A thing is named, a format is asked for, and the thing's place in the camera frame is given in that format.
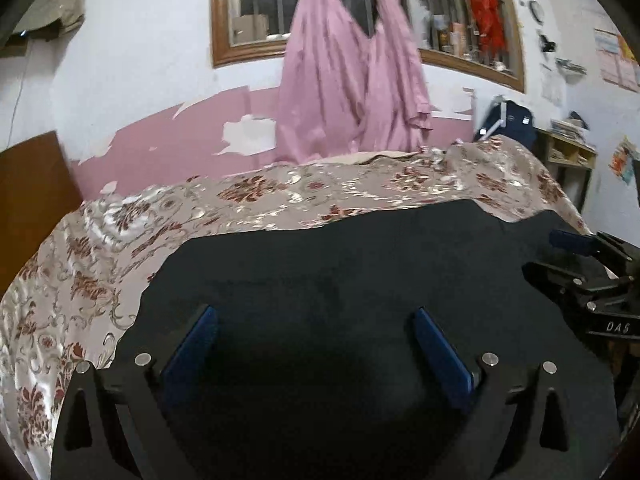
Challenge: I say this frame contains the round wall clock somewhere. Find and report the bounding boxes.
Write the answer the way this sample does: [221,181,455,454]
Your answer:
[528,0,544,25]

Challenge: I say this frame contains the wooden headboard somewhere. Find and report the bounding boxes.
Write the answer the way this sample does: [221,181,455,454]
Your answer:
[0,131,82,290]

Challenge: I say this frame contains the wooden desk shelf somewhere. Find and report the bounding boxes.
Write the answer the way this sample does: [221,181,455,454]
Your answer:
[534,128,598,212]

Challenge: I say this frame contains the wall posters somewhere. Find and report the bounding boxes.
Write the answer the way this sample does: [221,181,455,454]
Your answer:
[593,28,639,93]

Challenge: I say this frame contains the pink right curtain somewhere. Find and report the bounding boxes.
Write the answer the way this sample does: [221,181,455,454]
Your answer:
[360,0,432,152]

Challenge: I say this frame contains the black jacket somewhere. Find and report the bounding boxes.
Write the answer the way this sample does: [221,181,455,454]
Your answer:
[114,200,620,479]

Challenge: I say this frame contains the beige cloth covered shelf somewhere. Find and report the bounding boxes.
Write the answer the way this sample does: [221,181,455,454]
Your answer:
[13,0,85,41]

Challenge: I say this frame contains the red hanging garment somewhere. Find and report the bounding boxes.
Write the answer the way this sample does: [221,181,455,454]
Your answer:
[470,0,506,58]

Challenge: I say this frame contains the pink left curtain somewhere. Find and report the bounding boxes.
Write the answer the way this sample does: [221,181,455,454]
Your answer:
[276,0,386,164]

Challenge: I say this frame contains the navy blue backpack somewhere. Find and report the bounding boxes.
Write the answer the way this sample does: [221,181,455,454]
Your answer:
[474,99,537,150]

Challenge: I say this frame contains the pink curtain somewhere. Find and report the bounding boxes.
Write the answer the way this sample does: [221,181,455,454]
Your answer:
[276,0,386,164]
[360,0,432,152]

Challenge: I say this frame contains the floral satin bedspread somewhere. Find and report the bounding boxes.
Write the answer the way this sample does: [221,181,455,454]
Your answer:
[1,136,586,479]

